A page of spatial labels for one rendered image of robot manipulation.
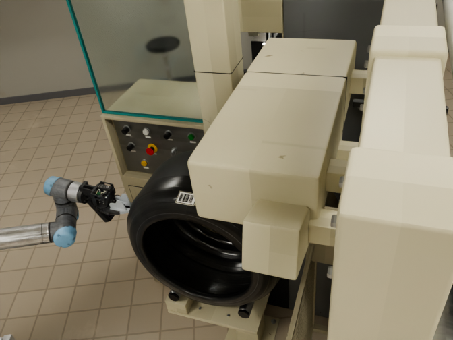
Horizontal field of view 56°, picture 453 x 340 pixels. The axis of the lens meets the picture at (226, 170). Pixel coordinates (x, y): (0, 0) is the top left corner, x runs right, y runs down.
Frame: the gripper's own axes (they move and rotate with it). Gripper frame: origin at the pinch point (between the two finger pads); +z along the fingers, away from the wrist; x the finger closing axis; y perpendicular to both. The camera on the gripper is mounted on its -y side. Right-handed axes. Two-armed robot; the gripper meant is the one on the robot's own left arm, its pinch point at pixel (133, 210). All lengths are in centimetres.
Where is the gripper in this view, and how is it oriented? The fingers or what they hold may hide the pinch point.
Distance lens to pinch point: 157.4
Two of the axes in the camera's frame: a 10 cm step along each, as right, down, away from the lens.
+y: -0.1, -7.6, -6.5
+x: 3.2, -6.2, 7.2
